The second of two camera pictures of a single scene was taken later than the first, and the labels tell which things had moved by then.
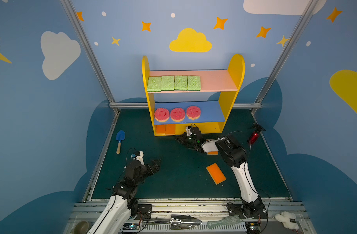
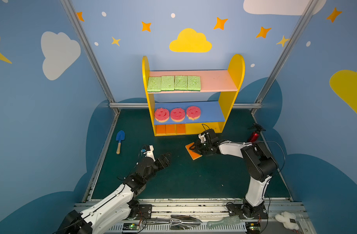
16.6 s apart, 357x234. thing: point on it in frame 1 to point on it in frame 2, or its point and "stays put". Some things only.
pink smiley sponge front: (177, 114) stays put
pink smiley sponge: (193, 112) stays put
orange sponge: (161, 129) stays put
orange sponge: (214, 171) to (194, 155)
